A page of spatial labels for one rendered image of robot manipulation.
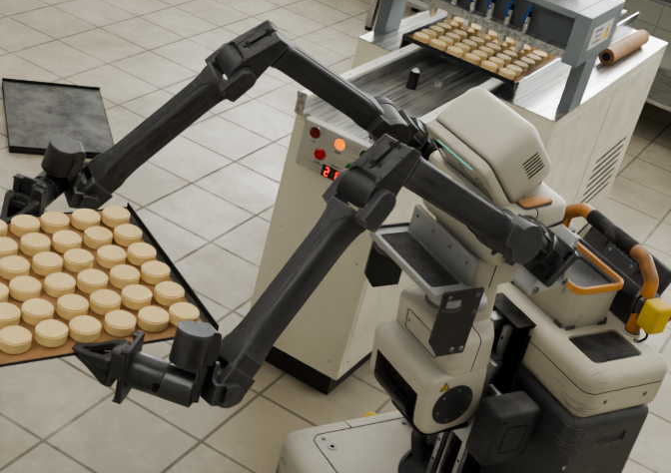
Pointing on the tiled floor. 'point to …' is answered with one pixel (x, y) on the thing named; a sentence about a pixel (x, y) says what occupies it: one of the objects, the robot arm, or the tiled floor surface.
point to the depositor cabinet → (563, 169)
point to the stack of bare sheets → (54, 116)
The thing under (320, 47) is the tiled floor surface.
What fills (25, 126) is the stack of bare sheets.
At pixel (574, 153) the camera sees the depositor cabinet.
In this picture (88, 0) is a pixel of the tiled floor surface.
